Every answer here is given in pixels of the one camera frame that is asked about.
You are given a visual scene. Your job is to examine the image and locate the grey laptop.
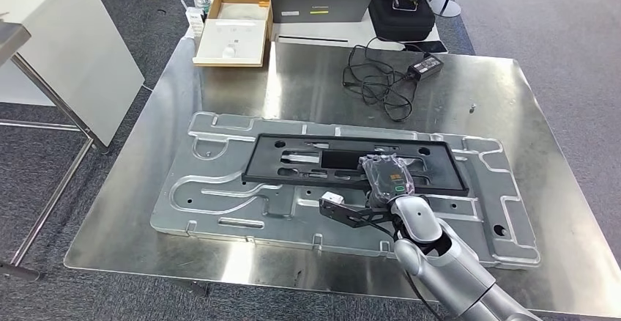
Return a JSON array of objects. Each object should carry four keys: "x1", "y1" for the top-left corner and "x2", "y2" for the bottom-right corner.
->
[{"x1": 269, "y1": 0, "x2": 377, "y2": 23}]

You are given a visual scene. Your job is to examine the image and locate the small white carton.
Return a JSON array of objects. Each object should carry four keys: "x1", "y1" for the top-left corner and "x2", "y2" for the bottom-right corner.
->
[{"x1": 184, "y1": 5, "x2": 206, "y2": 39}]

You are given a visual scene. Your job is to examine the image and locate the black power adapter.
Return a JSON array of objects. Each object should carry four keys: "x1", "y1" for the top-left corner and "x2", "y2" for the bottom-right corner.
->
[{"x1": 406, "y1": 53, "x2": 445, "y2": 81}]

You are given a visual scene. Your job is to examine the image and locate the white panel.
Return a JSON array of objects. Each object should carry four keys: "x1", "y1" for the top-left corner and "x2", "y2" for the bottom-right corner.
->
[{"x1": 0, "y1": 0, "x2": 146, "y2": 147}]

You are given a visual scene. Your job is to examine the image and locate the black smartphone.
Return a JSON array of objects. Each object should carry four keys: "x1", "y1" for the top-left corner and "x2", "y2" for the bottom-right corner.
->
[{"x1": 402, "y1": 40, "x2": 448, "y2": 54}]

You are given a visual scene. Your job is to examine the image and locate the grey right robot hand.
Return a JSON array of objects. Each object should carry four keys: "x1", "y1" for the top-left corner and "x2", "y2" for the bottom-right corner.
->
[{"x1": 357, "y1": 153, "x2": 417, "y2": 208}]

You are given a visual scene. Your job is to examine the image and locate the black plastic license plate frame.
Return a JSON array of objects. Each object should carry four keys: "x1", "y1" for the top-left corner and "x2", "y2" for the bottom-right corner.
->
[{"x1": 241, "y1": 133, "x2": 470, "y2": 197}]

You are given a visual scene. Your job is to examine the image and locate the pale wrist camera on bracket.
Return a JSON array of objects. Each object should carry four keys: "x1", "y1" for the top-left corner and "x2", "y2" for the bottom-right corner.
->
[{"x1": 319, "y1": 191, "x2": 396, "y2": 229}]

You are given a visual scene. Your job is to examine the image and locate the stainless steel side table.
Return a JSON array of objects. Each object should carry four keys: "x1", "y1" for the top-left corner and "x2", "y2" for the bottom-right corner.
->
[{"x1": 0, "y1": 10, "x2": 110, "y2": 281}]

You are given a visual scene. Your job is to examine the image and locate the black carrying case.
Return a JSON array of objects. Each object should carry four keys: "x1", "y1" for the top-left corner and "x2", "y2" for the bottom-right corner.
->
[{"x1": 368, "y1": 0, "x2": 436, "y2": 43}]

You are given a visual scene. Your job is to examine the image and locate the black adapter cable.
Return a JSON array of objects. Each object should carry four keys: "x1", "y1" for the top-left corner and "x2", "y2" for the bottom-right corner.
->
[{"x1": 341, "y1": 37, "x2": 423, "y2": 123}]

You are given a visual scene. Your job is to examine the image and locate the stainless steel workbench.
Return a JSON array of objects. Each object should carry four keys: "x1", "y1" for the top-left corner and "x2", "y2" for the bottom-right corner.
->
[{"x1": 63, "y1": 37, "x2": 621, "y2": 320}]

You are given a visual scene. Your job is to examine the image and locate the stamped silver metal panel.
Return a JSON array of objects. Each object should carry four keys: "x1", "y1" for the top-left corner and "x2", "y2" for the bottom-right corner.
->
[{"x1": 149, "y1": 111, "x2": 542, "y2": 270}]

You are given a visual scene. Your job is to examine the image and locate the white table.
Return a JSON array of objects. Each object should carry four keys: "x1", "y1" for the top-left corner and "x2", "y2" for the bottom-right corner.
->
[{"x1": 206, "y1": 0, "x2": 442, "y2": 51}]

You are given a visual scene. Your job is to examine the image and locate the open cardboard box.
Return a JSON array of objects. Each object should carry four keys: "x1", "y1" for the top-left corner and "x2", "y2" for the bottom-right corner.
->
[{"x1": 192, "y1": 0, "x2": 274, "y2": 68}]

